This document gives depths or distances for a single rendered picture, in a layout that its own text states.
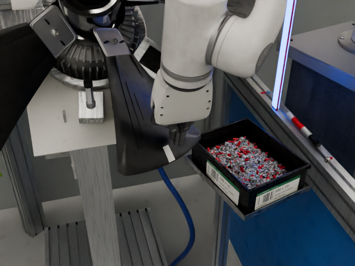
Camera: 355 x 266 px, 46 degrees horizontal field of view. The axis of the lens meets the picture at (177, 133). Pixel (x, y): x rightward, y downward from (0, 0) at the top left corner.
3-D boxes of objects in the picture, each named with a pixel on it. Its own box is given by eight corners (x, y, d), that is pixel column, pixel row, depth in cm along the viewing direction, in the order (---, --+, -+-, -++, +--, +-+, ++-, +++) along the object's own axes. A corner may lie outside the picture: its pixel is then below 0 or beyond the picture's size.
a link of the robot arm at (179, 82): (207, 38, 69) (205, 53, 71) (155, 44, 67) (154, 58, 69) (224, 74, 64) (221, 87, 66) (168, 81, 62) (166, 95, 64)
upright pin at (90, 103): (85, 104, 93) (82, 78, 90) (95, 103, 94) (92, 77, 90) (86, 109, 92) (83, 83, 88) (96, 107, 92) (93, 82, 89)
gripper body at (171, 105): (209, 50, 70) (201, 96, 79) (149, 56, 68) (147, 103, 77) (224, 81, 66) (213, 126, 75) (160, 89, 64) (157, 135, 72)
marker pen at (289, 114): (286, 111, 106) (316, 142, 95) (291, 110, 107) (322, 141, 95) (285, 116, 107) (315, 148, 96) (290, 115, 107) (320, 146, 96)
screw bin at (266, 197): (188, 160, 100) (188, 136, 96) (244, 139, 107) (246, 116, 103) (245, 218, 85) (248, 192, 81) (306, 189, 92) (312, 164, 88)
